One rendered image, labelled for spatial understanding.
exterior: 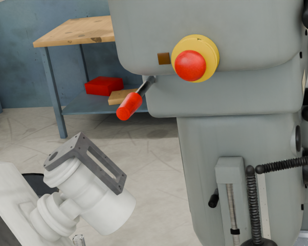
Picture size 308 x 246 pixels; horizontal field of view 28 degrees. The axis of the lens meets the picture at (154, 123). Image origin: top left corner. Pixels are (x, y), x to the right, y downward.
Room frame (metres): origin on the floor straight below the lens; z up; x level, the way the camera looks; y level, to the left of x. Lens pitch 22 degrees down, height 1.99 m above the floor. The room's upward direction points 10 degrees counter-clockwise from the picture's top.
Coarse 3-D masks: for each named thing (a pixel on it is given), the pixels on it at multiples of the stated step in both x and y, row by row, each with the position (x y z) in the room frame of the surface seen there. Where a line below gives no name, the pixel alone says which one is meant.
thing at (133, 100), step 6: (150, 78) 0.88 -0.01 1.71; (144, 84) 0.85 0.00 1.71; (150, 84) 0.86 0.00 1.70; (138, 90) 0.83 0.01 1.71; (144, 90) 0.84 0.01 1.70; (132, 96) 0.80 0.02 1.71; (138, 96) 0.80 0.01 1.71; (126, 102) 0.78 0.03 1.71; (132, 102) 0.78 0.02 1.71; (138, 102) 0.79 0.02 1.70; (120, 108) 0.76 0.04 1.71; (126, 108) 0.76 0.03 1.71; (132, 108) 0.77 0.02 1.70; (120, 114) 0.76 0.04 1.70; (126, 114) 0.76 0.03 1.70
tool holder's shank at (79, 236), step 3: (78, 234) 1.10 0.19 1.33; (81, 234) 1.09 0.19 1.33; (72, 237) 1.09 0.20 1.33; (75, 237) 1.09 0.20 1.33; (78, 237) 1.08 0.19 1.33; (81, 237) 1.08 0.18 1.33; (75, 240) 1.08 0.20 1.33; (78, 240) 1.07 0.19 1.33; (81, 240) 1.08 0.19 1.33; (84, 240) 1.08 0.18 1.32; (75, 243) 1.08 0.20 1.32; (78, 243) 1.07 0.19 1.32; (81, 243) 1.08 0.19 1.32; (84, 243) 1.08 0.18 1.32
